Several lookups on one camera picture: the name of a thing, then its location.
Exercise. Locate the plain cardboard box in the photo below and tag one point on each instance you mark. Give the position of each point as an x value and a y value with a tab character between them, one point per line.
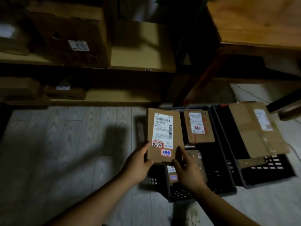
20	88

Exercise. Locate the cardboard parcel under hand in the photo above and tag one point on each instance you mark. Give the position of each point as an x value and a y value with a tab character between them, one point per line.
199	162

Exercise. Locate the person's left thumb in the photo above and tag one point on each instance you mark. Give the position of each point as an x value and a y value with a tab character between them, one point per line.
145	148

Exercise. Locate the person's right forearm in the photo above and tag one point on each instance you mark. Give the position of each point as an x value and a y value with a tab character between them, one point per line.
223	208

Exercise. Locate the small cardboard parcel, red scribble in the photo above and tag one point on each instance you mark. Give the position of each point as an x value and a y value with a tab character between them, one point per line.
198	126

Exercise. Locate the wooden table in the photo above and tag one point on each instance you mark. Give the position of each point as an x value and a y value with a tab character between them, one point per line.
249	39

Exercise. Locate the person's right thumb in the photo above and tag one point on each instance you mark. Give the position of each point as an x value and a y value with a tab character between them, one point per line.
175	166

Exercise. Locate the wooden shelf unit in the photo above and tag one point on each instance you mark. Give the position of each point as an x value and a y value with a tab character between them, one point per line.
89	75

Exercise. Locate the person's left forearm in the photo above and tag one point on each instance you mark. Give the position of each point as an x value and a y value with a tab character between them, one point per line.
90	202

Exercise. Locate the large cardboard parcel with tape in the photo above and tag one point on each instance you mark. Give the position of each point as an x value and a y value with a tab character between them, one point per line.
258	130

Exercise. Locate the person's right hand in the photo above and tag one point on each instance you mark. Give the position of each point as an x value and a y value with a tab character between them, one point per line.
189	170

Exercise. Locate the person's left hand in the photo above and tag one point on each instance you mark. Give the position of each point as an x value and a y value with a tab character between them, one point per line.
135	165

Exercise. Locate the large brown cardboard box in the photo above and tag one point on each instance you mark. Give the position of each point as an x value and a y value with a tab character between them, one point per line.
68	32

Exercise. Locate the small dark cardboard box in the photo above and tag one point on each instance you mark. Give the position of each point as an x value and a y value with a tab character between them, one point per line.
64	91

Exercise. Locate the black plastic crate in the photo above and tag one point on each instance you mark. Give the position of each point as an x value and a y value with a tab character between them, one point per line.
211	171
265	169

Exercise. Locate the dim cardboard box, white label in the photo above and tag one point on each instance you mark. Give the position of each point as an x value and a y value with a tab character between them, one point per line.
11	37

